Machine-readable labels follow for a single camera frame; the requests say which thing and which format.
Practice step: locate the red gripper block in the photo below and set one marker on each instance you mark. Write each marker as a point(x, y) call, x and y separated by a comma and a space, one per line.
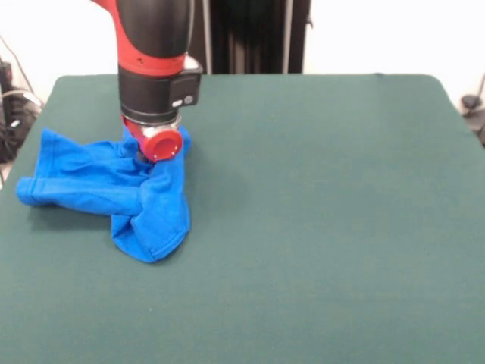
point(164, 146)

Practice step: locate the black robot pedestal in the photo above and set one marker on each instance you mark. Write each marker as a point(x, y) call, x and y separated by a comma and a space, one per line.
point(250, 38)

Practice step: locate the dark green table cloth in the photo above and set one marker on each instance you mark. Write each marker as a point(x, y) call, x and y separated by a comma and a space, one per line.
point(303, 227)

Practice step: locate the blue shirt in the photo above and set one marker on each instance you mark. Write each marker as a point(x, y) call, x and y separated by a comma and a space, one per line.
point(94, 182)

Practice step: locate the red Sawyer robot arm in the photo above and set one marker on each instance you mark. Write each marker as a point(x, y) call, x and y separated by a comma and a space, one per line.
point(151, 87)

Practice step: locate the small black box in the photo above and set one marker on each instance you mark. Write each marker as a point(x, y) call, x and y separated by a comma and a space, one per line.
point(4, 76)

